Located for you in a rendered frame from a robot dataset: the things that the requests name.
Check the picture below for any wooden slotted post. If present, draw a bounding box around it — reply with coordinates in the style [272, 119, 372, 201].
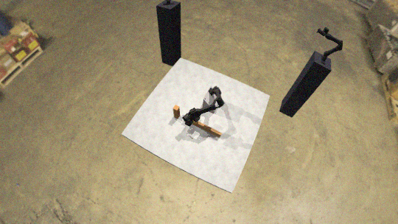
[173, 105, 180, 119]

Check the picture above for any brown wooden board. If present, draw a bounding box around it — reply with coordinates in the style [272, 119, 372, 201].
[192, 120, 222, 138]

